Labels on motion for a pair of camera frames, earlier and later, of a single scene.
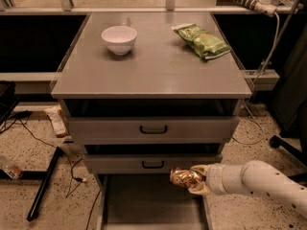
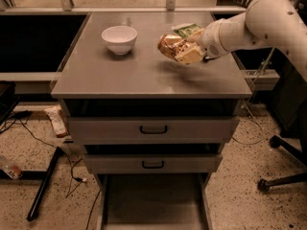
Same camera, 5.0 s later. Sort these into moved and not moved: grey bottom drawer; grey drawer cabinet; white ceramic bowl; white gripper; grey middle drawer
Moved: white gripper
Not moved: grey middle drawer; grey bottom drawer; grey drawer cabinet; white ceramic bowl
